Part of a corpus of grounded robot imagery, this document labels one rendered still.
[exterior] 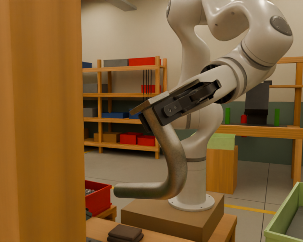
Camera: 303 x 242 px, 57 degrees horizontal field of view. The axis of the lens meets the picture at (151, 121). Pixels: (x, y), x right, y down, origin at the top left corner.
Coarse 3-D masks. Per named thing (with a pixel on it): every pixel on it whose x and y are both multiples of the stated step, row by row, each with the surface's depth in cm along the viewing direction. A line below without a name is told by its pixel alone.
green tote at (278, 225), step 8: (296, 184) 132; (296, 192) 129; (288, 200) 112; (296, 200) 130; (280, 208) 104; (288, 208) 113; (296, 208) 131; (280, 216) 101; (288, 216) 114; (272, 224) 91; (280, 224) 102; (288, 224) 115; (264, 232) 87; (272, 232) 86; (280, 232) 103; (272, 240) 86; (280, 240) 84; (288, 240) 83; (296, 240) 81
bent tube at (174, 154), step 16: (160, 96) 39; (144, 112) 41; (160, 128) 40; (160, 144) 41; (176, 144) 40; (176, 160) 40; (176, 176) 41; (128, 192) 54; (144, 192) 50; (160, 192) 46; (176, 192) 44
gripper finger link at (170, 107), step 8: (184, 96) 41; (160, 104) 40; (168, 104) 41; (176, 104) 40; (184, 104) 41; (160, 112) 39; (168, 112) 39; (176, 112) 40; (160, 120) 39; (168, 120) 40
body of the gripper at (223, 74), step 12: (204, 72) 43; (216, 72) 44; (228, 72) 46; (180, 84) 44; (192, 84) 43; (204, 84) 43; (216, 84) 51; (228, 84) 45; (168, 96) 48; (216, 96) 42; (228, 96) 50; (192, 108) 44
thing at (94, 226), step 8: (88, 224) 104; (96, 224) 104; (104, 224) 104; (112, 224) 104; (88, 232) 98; (96, 232) 98; (104, 232) 98; (144, 232) 98; (152, 232) 98; (104, 240) 93; (144, 240) 93; (152, 240) 93; (160, 240) 93; (168, 240) 93; (176, 240) 93; (184, 240) 93
